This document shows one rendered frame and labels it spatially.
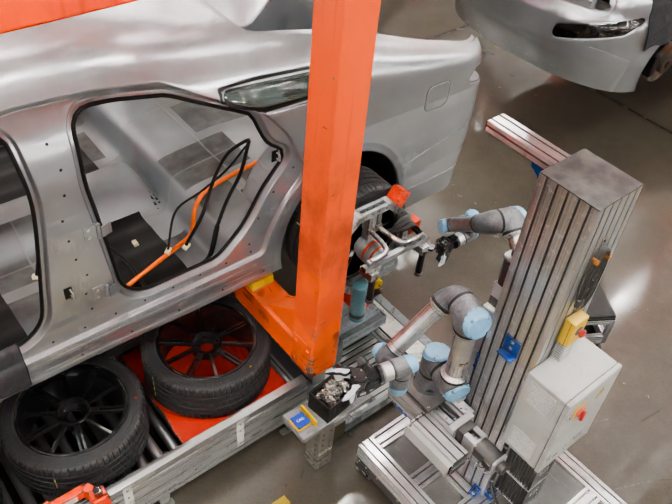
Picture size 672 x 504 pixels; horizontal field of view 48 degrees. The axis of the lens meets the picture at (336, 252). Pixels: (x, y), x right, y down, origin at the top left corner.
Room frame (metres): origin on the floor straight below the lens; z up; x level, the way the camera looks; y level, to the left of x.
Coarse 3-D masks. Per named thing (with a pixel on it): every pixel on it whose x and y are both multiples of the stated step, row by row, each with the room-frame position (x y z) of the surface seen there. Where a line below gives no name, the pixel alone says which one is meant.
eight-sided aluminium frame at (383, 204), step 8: (376, 200) 2.98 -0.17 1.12; (384, 200) 2.99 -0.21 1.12; (360, 208) 2.91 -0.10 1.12; (368, 208) 2.93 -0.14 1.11; (376, 208) 2.92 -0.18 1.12; (384, 208) 2.94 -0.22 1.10; (392, 208) 2.98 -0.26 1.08; (400, 208) 3.03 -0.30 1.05; (360, 216) 2.84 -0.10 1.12; (368, 216) 2.87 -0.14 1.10; (400, 216) 3.03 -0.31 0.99; (408, 216) 3.07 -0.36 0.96; (352, 232) 2.81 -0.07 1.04; (400, 232) 3.08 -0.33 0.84; (392, 248) 3.08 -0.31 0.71; (352, 280) 2.90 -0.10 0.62
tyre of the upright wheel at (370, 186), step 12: (360, 168) 3.18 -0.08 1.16; (360, 180) 3.06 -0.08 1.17; (372, 180) 3.08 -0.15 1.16; (384, 180) 3.16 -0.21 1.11; (360, 192) 2.96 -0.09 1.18; (372, 192) 2.99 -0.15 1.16; (384, 192) 3.05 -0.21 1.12; (300, 204) 2.95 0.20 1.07; (360, 204) 2.94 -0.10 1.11; (300, 216) 2.90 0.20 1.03; (396, 216) 3.14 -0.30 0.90; (288, 228) 2.90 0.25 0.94; (288, 240) 2.88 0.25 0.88; (288, 252) 2.88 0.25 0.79
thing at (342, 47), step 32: (320, 0) 2.37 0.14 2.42; (352, 0) 2.31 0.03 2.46; (320, 32) 2.37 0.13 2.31; (352, 32) 2.32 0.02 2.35; (320, 64) 2.36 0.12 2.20; (352, 64) 2.33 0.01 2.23; (320, 96) 2.35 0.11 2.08; (352, 96) 2.34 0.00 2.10; (320, 128) 2.34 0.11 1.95; (352, 128) 2.35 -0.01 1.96; (320, 160) 2.33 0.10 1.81; (352, 160) 2.36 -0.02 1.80; (320, 192) 2.32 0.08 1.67; (352, 192) 2.38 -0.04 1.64; (320, 224) 2.30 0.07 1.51; (352, 224) 2.39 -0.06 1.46; (320, 256) 2.29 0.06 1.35; (320, 288) 2.29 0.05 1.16; (320, 320) 2.30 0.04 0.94; (320, 352) 2.32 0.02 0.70
